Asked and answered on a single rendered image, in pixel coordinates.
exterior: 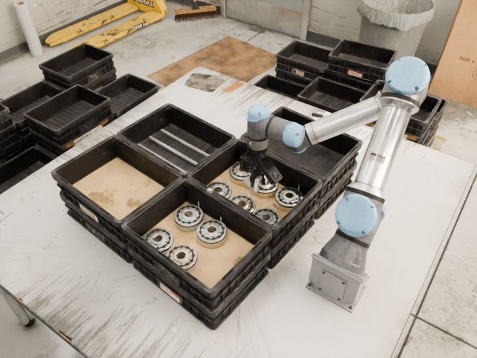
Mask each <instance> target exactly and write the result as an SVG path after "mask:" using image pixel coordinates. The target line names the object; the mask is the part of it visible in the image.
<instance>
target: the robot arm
mask: <svg viewBox="0 0 477 358"><path fill-rule="evenodd" d="M429 80H430V72H429V68H428V67H427V64H426V63H425V62H424V61H423V60H420V59H419V58H416V57H403V58H399V59H397V60H396V61H394V62H393V63H392V64H391V65H390V66H389V68H388V70H387V72H386V74H385V85H384V88H383V89H382V90H380V91H378V93H377V95H376V96H374V97H371V98H369V99H366V100H363V101H362V102H359V103H357V104H354V105H351V106H350V107H347V108H345V109H342V110H339V111H337V112H334V113H333V114H330V115H327V116H325V117H322V118H321V119H318V120H315V121H313V122H310V123H308V124H305V125H304V126H302V125H299V124H298V123H296V122H292V121H288V120H286V119H282V118H280V117H277V116H274V115H272V114H271V111H270V107H268V105H267V104H263V103H256V104H252V105H251V106H250V107H249V108H248V116H247V119H246V120H247V141H244V143H243V145H244V146H246V152H245V153H244V154H243V155H242V156H241V157H240V168H241V169H242V170H244V171H245V172H247V173H251V174H250V175H249V178H244V179H243V181H244V183H245V184H247V186H248V187H249V188H250V189H251V192H252V194H253V195H255V194H256V193H257V189H258V182H259V178H257V176H258V177H260V178H261V179H262V181H263V182H262V184H264V185H266V184H267V182H268V181H269V182H270V184H271V185H274V184H276V183H277V182H279V181H280V180H282V178H283V177H282V175H281V174H280V172H279V171H278V169H277V168H276V167H275V165H274V164H273V162H272V161H271V160H270V159H269V157H268V155H267V154H266V153H265V152H266V151H267V150H268V143H269V139H272V140H274V141H277V142H280V143H281V144H282V145H283V146H285V147H286V148H287V149H288V150H289V151H291V152H293V153H302V152H304V151H305V150H306V149H307V147H309V146H311V145H315V144H316V143H319V142H322V141H325V140H327V139H330V138H332V137H334V136H338V135H339V134H342V133H345V132H347V131H350V130H352V129H355V128H358V127H360V126H363V125H365V124H368V123H370V122H372V121H375V120H377V122H376V123H375V127H374V129H373V133H372V135H371V138H370V141H369V142H368V146H367V148H366V152H365V153H364V156H363V159H362V161H361V164H360V167H359V169H358V172H357V175H356V178H355V180H354V182H353V183H351V184H349V185H347V186H346V190H345V192H344V195H343V197H342V199H341V200H340V201H339V202H338V204H337V206H336V209H335V220H336V223H337V225H338V227H337V229H336V231H335V234H334V236H333V237H332V238H331V239H330V240H329V241H328V242H327V243H326V244H325V245H324V246H323V247H322V249H321V251H320V253H319V255H320V256H322V257H323V258H325V259H326V260H328V261H330V262H332V263H333V264H335V265H337V266H339V267H341V268H343V269H346V270H347V271H350V272H352V273H355V274H357V275H361V276H362V275H363V273H364V271H365V269H366V259H367V252H368V249H369V247H370V245H371V243H372V241H373V239H374V236H375V234H376V232H377V231H378V228H379V226H380V223H381V222H382V220H383V219H384V217H385V213H386V208H385V206H384V203H385V196H384V194H383V189H384V187H385V184H386V181H387V179H388V176H389V173H390V170H391V168H392V166H393V162H394V160H395V157H396V155H397V152H398V149H399V147H400V144H401V141H402V138H403V136H404V133H405V130H406V128H407V125H408V122H409V120H410V117H411V115H412V114H414V113H417V112H418V111H419V109H420V106H421V103H423V101H424V100H425V98H426V96H427V93H428V86H429ZM245 155H246V156H245ZM241 161H242V162H243V163H242V166H241Z"/></svg>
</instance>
